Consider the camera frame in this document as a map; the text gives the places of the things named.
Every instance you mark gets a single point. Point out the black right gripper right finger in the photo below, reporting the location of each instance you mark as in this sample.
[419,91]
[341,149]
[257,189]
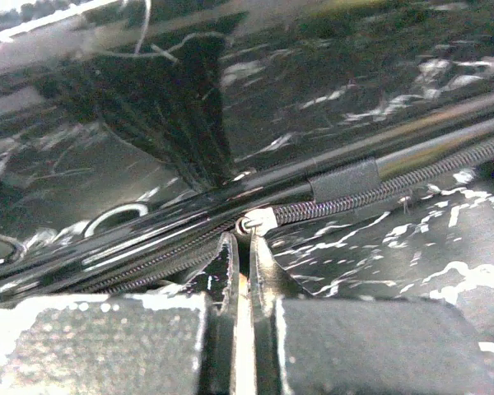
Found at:
[359,345]

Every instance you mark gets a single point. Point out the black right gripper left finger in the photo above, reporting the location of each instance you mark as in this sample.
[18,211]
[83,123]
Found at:
[175,340]

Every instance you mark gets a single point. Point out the metal zipper pull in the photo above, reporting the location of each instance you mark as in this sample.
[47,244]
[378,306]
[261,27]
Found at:
[258,222]

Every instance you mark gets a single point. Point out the black white space suitcase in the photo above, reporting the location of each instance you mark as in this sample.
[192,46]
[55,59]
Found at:
[134,133]

